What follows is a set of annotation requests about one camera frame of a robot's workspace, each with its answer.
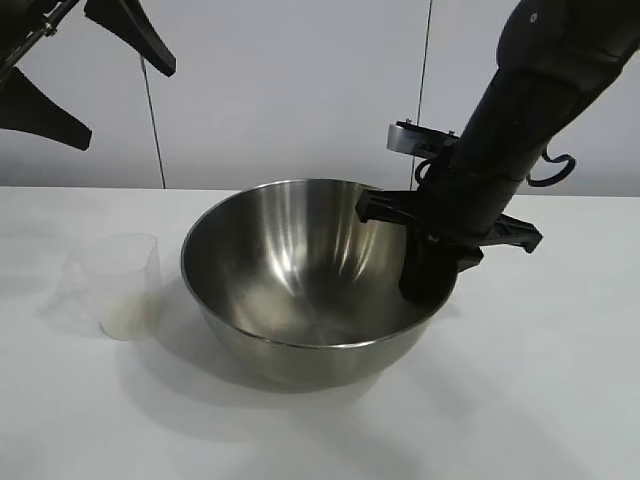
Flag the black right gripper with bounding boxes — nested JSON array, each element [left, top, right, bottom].
[[357, 140, 544, 305]]

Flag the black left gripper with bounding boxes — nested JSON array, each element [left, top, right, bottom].
[[0, 0, 177, 152]]

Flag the stainless steel mixing bowl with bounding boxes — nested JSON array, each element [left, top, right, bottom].
[[180, 177, 459, 386]]

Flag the clear plastic measuring cup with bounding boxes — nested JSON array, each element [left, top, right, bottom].
[[34, 233, 161, 344]]

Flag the white rice grains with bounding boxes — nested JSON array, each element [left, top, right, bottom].
[[99, 294, 152, 344]]

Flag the black looped cable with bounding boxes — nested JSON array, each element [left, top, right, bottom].
[[524, 144, 576, 189], [412, 156, 451, 195]]

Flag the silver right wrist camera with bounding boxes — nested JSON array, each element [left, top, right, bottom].
[[387, 119, 459, 156]]

